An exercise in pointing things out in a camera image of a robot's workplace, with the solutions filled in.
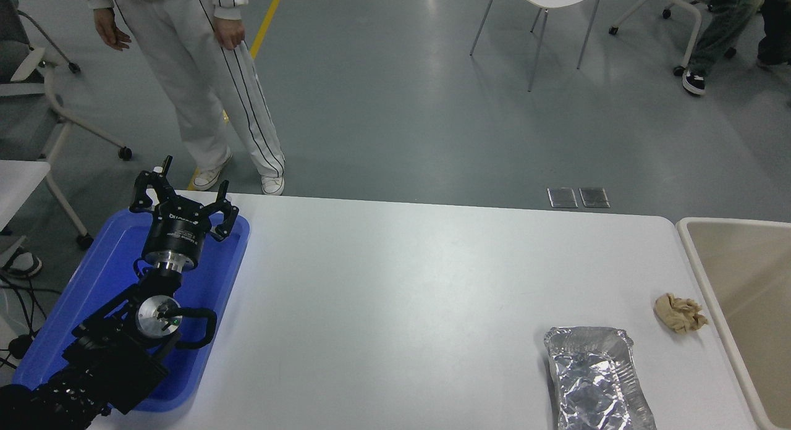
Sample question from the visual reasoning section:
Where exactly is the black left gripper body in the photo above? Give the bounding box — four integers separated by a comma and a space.
141, 206, 211, 266

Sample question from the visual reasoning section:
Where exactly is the person's right hand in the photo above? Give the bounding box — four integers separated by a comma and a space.
94, 9, 132, 51

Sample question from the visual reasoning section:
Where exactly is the person's left hand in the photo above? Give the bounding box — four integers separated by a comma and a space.
213, 17, 246, 51

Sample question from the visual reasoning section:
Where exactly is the blue plastic tray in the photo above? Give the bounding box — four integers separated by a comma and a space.
12, 209, 251, 412

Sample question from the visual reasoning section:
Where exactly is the small white side table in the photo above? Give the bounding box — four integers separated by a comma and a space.
0, 160, 95, 250

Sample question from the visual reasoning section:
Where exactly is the grey white-framed rolling chair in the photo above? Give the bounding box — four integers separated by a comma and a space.
0, 0, 133, 161

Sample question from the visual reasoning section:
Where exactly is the black power plug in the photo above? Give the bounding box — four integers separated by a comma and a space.
7, 332, 38, 358

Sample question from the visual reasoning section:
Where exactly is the silver foil tray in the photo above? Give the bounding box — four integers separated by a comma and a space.
544, 327, 657, 430

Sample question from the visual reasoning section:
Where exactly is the crumpled tan paper ball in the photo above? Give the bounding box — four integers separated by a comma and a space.
655, 293, 709, 335

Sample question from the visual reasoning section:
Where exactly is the large pale bin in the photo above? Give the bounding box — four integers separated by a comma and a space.
677, 216, 791, 430

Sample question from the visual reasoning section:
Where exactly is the black floor cable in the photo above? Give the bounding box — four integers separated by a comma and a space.
0, 276, 62, 369

